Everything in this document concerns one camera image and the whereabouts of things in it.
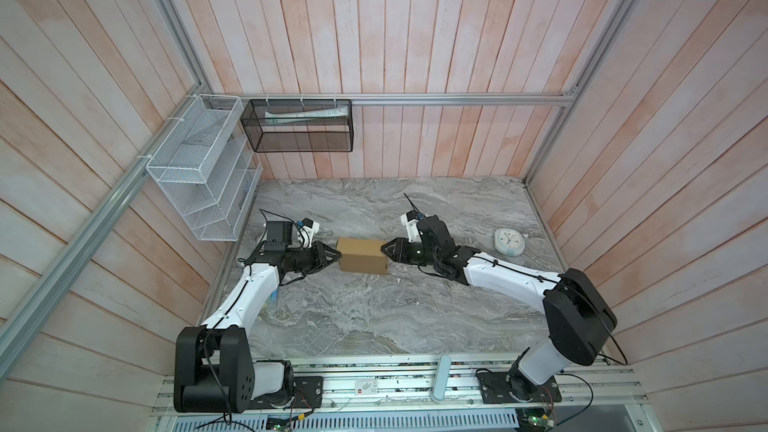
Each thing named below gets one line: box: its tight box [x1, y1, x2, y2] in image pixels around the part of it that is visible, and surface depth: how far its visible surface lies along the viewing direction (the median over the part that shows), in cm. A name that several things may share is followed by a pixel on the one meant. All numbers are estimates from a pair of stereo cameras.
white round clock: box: [494, 228, 525, 257], surface depth 102 cm
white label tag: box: [354, 380, 378, 395], surface depth 75 cm
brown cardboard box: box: [336, 237, 389, 275], surface depth 85 cm
